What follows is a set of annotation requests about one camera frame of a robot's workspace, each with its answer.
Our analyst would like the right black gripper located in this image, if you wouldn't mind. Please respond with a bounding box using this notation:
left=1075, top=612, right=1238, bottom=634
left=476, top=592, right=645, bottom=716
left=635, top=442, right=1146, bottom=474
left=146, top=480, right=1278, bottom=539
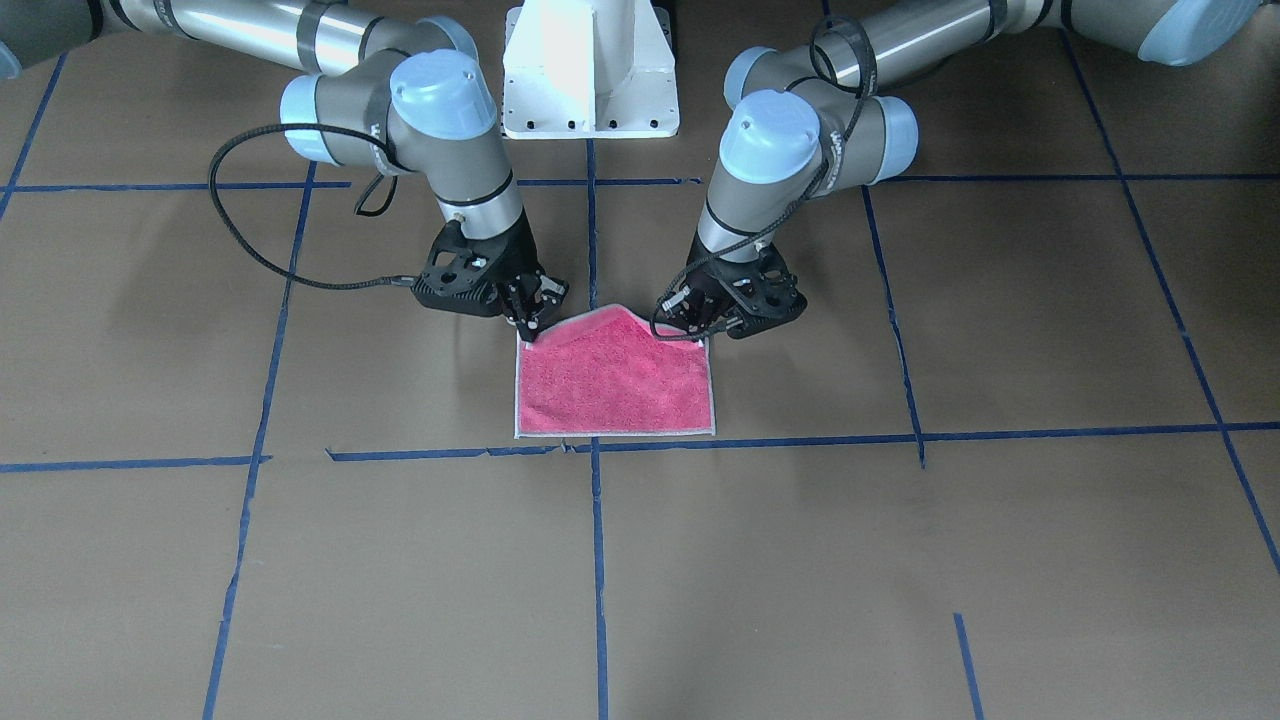
left=412, top=214, right=570, bottom=343

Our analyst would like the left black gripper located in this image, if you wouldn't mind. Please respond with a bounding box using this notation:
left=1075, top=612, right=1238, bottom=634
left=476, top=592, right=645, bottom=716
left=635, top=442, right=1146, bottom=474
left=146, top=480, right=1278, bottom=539
left=655, top=243, right=806, bottom=343

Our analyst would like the pink towel with white edging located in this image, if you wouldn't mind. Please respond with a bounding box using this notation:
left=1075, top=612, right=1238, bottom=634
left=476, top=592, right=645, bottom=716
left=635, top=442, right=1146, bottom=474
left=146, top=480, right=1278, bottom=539
left=515, top=304, right=716, bottom=438

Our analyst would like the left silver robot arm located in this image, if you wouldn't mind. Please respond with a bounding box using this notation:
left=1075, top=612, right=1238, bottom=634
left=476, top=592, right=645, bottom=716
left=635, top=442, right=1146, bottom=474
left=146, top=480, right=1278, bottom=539
left=649, top=1, right=1260, bottom=342

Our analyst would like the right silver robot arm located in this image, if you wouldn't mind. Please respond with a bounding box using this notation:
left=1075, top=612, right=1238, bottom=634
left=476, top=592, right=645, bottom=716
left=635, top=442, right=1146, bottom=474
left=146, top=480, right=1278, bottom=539
left=1, top=1, right=567, bottom=342

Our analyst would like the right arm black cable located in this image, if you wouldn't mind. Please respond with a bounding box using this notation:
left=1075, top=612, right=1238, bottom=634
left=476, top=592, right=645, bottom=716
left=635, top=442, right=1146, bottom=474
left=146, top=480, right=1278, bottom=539
left=207, top=123, right=421, bottom=292

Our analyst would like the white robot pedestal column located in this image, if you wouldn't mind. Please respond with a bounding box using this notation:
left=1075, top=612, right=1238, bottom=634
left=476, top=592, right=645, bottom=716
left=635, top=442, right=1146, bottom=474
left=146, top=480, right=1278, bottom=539
left=500, top=1, right=681, bottom=141

